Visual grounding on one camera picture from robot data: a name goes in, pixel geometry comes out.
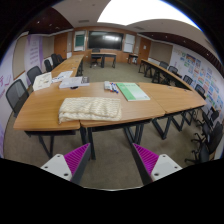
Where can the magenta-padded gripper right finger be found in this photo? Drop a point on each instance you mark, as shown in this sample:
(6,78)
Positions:
(160,166)

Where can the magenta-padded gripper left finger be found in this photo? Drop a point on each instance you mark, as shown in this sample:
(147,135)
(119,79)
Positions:
(63,166)

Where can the cream zigzag patterned towel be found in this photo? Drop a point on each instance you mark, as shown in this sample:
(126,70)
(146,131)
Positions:
(90,108)

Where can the group of black office chairs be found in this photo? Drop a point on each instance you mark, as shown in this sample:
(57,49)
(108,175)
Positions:
(210,133)

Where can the dark round table grommet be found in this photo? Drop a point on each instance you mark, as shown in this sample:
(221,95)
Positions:
(74,88)

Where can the green softcover book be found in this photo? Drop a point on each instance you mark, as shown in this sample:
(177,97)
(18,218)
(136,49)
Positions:
(132,91)

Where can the large white book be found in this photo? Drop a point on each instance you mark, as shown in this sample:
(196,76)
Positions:
(73,82)

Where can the black mesh office chair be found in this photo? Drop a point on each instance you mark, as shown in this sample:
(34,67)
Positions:
(34,73)
(16,95)

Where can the small white blue packet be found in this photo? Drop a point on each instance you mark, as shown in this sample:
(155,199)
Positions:
(57,79)

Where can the open white cardboard box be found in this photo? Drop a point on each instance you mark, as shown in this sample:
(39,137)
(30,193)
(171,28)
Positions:
(42,81)

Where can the blue whiteboard marker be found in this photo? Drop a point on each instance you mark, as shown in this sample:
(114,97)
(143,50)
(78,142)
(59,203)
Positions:
(114,88)

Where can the white paper sheets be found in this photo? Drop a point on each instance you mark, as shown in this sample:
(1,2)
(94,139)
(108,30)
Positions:
(64,74)

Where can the long wooden table row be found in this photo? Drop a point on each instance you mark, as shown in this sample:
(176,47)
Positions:
(163,71)

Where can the group of black mesh chairs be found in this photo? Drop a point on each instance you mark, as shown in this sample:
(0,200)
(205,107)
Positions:
(55,60)

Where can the small dark side desk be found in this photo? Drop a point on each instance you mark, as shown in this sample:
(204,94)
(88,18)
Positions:
(133,56)

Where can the black lecturer office chair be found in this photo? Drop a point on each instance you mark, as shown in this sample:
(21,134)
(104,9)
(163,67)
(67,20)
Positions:
(95,57)

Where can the brown wooden door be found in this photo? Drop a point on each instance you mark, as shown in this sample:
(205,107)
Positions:
(61,45)
(144,50)

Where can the wooden lecturer desk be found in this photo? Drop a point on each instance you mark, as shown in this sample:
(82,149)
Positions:
(104,55)

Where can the bright ceiling light panel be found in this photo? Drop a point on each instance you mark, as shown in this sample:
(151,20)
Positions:
(140,11)

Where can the colourful wall posters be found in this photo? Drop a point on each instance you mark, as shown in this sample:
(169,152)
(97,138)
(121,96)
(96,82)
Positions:
(200,76)

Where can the purple wall banner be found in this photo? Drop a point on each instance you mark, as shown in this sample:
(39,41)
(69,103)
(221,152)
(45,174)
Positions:
(35,53)

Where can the green framed wall board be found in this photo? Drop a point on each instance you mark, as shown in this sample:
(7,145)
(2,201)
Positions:
(79,40)

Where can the white wall whiteboard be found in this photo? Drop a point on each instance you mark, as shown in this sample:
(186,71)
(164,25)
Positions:
(129,43)

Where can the large black wall screen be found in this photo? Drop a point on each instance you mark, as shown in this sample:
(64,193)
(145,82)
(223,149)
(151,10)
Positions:
(105,40)

